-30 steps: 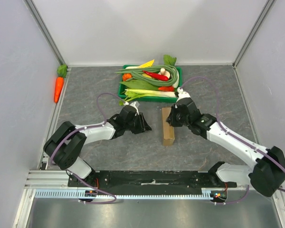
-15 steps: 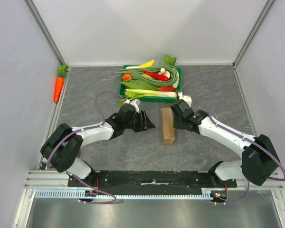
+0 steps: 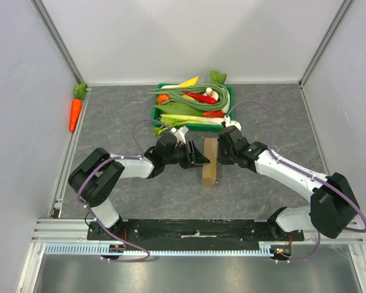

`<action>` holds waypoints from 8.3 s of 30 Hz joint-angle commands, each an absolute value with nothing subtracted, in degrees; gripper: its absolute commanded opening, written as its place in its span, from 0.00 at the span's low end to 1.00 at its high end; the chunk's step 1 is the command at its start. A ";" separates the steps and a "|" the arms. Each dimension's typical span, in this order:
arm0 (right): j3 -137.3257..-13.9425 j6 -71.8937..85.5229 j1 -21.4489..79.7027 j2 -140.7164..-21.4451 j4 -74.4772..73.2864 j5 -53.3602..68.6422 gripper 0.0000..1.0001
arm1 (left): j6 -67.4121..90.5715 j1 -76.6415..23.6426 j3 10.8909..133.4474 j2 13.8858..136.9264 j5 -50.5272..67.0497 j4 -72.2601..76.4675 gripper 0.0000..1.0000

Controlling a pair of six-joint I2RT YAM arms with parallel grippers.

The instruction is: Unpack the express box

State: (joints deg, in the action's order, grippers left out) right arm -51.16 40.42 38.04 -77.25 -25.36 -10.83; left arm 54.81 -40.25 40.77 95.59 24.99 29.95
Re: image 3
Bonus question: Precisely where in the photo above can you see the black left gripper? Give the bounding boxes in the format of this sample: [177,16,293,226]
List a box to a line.
[163,139,210,169]

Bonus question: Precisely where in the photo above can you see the brown cardboard express box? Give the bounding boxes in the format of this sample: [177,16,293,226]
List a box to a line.
[202,138,218,188]

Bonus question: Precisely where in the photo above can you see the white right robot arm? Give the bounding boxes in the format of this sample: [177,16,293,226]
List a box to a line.
[218,126,359,241]

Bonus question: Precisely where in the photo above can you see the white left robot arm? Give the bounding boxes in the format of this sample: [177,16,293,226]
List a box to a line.
[68,134,210,240]

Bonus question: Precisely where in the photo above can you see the red orange pepper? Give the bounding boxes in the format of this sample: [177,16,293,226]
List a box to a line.
[203,110,224,118]

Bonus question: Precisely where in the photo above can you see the green celery stalk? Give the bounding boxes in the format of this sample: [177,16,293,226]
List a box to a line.
[152,114,224,136]

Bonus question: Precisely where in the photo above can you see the green plastic tray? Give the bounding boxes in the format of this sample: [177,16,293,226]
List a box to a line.
[151,83,235,132]

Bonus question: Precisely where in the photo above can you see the green long beans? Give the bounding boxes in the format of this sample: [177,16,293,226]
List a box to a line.
[148,84,232,112]

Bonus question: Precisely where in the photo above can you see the green leafy vegetable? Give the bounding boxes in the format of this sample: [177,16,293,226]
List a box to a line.
[154,102,203,116]

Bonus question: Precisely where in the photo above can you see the red chili pepper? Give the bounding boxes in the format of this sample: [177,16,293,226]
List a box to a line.
[183,90,217,104]

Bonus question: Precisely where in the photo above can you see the beige toy mushroom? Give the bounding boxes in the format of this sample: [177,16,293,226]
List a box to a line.
[205,87,219,102]

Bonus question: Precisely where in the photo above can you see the small orange pumpkin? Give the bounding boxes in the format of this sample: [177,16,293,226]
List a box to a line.
[157,94,170,104]

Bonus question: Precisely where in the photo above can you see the white radish with leaves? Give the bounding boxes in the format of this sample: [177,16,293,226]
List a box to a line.
[210,70,231,114]

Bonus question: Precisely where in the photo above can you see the yellow corn husk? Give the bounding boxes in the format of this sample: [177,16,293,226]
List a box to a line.
[177,76,198,87]

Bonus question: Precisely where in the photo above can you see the orange toy carrot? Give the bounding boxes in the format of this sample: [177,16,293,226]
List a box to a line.
[69,82,87,132]

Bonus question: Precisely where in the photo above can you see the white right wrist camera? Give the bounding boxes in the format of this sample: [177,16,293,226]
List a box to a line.
[221,118,242,131]

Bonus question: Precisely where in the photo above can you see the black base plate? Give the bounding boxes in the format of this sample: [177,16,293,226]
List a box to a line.
[87,218,306,253]

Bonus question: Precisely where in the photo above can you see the slotted cable duct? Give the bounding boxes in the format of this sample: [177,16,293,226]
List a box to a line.
[45,242,286,257]

